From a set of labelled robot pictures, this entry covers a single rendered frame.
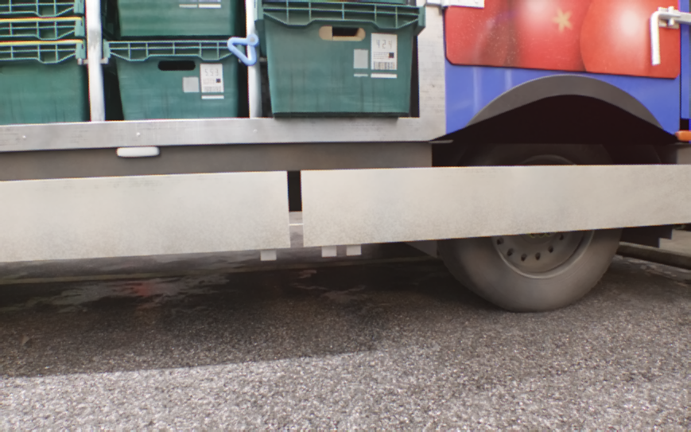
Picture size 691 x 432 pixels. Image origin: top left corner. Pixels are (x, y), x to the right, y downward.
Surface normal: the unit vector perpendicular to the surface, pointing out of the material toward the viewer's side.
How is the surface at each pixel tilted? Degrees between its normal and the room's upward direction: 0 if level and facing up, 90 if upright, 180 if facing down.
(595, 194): 90
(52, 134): 90
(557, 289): 69
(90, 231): 90
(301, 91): 99
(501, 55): 90
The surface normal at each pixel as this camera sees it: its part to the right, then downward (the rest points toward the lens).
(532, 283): 0.23, -0.46
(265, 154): 0.15, 0.08
